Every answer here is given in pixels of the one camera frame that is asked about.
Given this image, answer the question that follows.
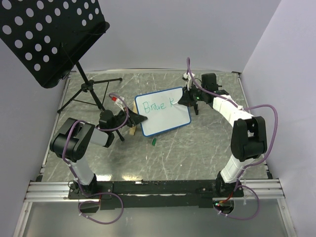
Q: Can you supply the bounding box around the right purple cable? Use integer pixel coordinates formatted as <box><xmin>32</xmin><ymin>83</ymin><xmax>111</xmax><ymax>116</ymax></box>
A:
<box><xmin>185</xmin><ymin>57</ymin><xmax>279</xmax><ymax>220</ymax></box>

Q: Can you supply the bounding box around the wooden rolling pin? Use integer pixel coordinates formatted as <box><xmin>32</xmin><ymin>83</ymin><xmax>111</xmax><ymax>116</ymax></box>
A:
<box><xmin>129</xmin><ymin>101</ymin><xmax>138</xmax><ymax>136</ymax></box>

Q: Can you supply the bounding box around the purple cable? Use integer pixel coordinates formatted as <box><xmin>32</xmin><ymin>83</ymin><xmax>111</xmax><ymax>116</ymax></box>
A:
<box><xmin>61</xmin><ymin>92</ymin><xmax>129</xmax><ymax>225</ymax></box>
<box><xmin>185</xmin><ymin>57</ymin><xmax>279</xmax><ymax>220</ymax></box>

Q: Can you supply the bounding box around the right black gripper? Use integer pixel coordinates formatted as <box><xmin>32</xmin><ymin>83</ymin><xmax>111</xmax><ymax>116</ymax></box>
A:
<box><xmin>178</xmin><ymin>83</ymin><xmax>207</xmax><ymax>107</ymax></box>

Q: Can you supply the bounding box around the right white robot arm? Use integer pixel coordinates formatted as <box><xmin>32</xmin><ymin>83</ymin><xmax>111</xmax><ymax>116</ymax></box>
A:
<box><xmin>177</xmin><ymin>73</ymin><xmax>267</xmax><ymax>197</ymax></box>

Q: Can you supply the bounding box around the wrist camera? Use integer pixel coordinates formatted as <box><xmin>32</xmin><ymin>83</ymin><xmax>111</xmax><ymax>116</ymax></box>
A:
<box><xmin>182</xmin><ymin>73</ymin><xmax>195</xmax><ymax>90</ymax></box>
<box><xmin>109</xmin><ymin>93</ymin><xmax>126</xmax><ymax>110</ymax></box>

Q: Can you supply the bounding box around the blue framed whiteboard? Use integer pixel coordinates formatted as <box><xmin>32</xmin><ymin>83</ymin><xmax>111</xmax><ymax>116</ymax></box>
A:
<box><xmin>135</xmin><ymin>87</ymin><xmax>191</xmax><ymax>137</ymax></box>

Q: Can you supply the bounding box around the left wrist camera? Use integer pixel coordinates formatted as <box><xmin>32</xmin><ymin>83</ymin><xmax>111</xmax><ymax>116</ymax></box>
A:
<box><xmin>109</xmin><ymin>93</ymin><xmax>126</xmax><ymax>110</ymax></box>

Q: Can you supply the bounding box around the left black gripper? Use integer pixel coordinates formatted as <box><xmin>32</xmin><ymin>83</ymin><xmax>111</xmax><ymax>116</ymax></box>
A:
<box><xmin>110</xmin><ymin>107</ymin><xmax>148</xmax><ymax>132</ymax></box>

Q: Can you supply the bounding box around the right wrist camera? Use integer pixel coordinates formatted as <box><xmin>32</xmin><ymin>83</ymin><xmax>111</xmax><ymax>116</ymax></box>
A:
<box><xmin>182</xmin><ymin>73</ymin><xmax>195</xmax><ymax>90</ymax></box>

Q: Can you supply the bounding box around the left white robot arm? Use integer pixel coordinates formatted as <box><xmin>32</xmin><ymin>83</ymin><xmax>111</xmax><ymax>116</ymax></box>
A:
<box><xmin>50</xmin><ymin>108</ymin><xmax>148</xmax><ymax>198</ymax></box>

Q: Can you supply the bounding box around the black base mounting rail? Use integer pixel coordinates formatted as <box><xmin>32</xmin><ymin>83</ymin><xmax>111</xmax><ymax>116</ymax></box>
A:
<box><xmin>68</xmin><ymin>179</ymin><xmax>244</xmax><ymax>210</ymax></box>

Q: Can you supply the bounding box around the black perforated music stand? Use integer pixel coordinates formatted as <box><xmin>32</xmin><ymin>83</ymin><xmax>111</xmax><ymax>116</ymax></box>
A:
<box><xmin>0</xmin><ymin>0</ymin><xmax>125</xmax><ymax>142</ymax></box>

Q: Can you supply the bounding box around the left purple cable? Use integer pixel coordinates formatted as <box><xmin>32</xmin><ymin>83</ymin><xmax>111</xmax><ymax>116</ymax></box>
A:
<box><xmin>61</xmin><ymin>92</ymin><xmax>129</xmax><ymax>225</ymax></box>

